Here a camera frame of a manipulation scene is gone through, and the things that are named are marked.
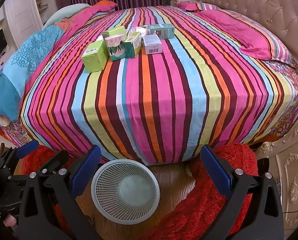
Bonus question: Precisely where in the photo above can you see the white box Korean red text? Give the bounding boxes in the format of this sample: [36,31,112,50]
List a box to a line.
[127,25,149,37]

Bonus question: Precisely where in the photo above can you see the lime green box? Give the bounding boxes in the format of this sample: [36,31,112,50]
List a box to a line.
[81,40,109,73]

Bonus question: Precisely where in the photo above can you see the colourful striped bed sheet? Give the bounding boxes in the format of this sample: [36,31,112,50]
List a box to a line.
[20,6,298,164]

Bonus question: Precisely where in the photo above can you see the green yellow small box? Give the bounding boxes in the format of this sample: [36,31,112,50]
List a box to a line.
[124,32,142,59]

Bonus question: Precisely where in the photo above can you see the white mesh trash basket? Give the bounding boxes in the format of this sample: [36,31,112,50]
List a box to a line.
[91,159,160,225]

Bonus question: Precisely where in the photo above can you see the blue patterned quilt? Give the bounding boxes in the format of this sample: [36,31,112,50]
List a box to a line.
[0,24,65,122]

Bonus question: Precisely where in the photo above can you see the person's left hand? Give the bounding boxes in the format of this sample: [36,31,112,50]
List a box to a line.
[3,215,17,227]

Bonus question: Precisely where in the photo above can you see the red fluffy rug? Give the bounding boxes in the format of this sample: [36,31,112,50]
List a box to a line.
[21,144,258,239]

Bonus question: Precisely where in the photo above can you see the ornate cream bed frame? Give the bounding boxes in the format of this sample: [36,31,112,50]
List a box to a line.
[255,119,298,239]

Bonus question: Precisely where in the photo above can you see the pale green pillow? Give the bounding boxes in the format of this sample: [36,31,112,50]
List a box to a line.
[43,3,90,29]

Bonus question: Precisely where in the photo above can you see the white lavender barcode box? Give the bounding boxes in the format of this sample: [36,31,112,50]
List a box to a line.
[143,34,162,55]

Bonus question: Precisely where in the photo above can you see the green box behind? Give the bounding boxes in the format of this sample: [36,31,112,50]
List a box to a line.
[102,25,127,40]

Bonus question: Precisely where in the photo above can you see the white wardrobe cabinet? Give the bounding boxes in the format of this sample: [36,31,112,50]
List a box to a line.
[4,0,58,49]

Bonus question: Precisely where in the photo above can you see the green white patterned box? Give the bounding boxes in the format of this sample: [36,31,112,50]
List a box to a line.
[105,34,126,61]

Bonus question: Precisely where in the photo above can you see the teal rectangular box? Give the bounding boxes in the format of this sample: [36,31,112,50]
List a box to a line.
[148,23,175,39]

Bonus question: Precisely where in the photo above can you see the pink pillow near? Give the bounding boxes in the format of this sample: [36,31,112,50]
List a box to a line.
[197,9,292,64]

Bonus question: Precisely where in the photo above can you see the pink striped pillow far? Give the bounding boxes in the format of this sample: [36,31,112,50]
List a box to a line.
[175,1,220,12]

